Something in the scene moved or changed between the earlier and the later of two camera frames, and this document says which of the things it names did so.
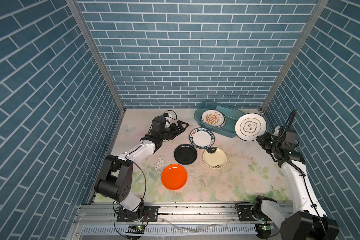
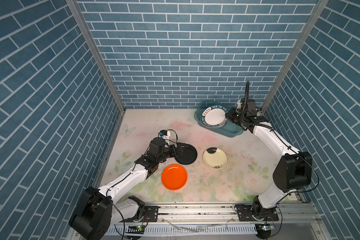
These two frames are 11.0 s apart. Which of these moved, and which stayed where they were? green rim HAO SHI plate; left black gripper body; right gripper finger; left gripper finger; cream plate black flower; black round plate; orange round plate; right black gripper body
Moved: right gripper finger; left black gripper body; right black gripper body; left gripper finger; green rim HAO SHI plate
Stayed: cream plate black flower; orange round plate; black round plate
